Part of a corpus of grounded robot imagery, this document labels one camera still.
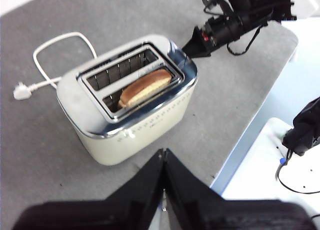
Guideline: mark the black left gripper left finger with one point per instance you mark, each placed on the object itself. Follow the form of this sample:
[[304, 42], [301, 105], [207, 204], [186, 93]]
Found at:
[[105, 215]]

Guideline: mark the brown crusted bread slice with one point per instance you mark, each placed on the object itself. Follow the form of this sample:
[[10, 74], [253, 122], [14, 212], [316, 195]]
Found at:
[[145, 88]]

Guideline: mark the cream and chrome toaster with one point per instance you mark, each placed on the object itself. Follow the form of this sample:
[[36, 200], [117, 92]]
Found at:
[[105, 129]]

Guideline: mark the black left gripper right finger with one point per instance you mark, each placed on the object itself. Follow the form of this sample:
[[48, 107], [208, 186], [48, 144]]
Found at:
[[225, 215]]

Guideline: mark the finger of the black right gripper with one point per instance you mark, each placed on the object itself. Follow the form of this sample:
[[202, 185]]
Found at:
[[196, 37], [201, 50]]

